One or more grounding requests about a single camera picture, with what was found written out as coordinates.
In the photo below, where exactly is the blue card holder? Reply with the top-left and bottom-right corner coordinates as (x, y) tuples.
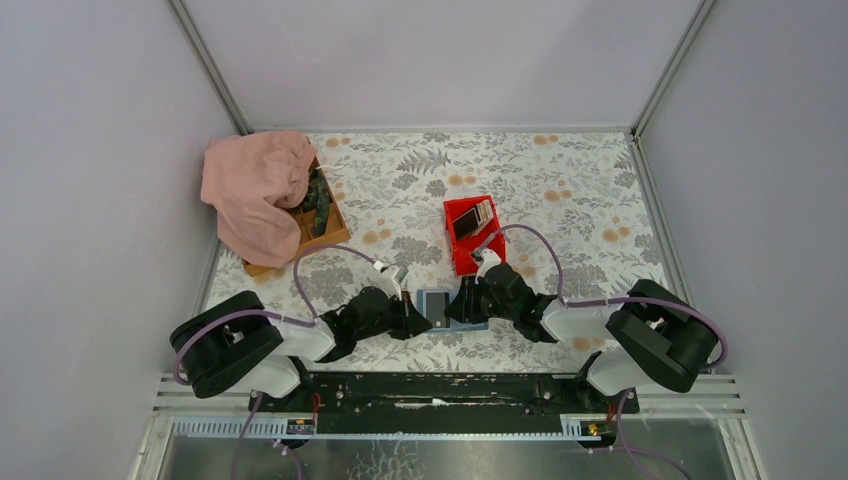
(416, 289), (489, 333)

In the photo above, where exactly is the dark card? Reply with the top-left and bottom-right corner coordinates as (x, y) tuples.
(451, 206), (484, 241)
(423, 291), (450, 329)

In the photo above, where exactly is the red plastic bin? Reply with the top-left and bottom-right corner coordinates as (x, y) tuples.
(443, 195), (501, 276)

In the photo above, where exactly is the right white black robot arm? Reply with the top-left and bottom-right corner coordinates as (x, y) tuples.
(446, 264), (726, 396)

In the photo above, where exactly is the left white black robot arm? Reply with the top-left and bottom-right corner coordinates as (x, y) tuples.
(169, 287), (432, 399)

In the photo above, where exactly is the floral patterned table mat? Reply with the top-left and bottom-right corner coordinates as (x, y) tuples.
(188, 130), (690, 374)

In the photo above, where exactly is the wooden organizer tray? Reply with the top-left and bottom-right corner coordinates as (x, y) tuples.
(242, 155), (351, 278)

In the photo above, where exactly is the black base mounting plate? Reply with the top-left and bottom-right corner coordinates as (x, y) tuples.
(249, 372), (639, 433)

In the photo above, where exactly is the dark green patterned item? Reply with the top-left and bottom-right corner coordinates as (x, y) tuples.
(301, 169), (332, 237)

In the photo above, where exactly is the pink cloth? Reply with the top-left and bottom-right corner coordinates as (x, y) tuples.
(200, 130), (317, 268)

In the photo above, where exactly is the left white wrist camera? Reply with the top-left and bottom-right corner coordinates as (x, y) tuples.
(372, 260), (408, 300)

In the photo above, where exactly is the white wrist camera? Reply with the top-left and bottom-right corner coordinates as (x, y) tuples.
(471, 248), (503, 279)
(372, 260), (408, 300)

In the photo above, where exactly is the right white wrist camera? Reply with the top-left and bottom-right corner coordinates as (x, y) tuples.
(471, 248), (503, 279)

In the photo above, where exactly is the white slotted cable duct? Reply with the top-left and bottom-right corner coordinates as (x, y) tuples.
(172, 416), (602, 447)

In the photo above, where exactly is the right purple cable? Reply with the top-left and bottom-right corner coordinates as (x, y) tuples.
(471, 223), (730, 480)

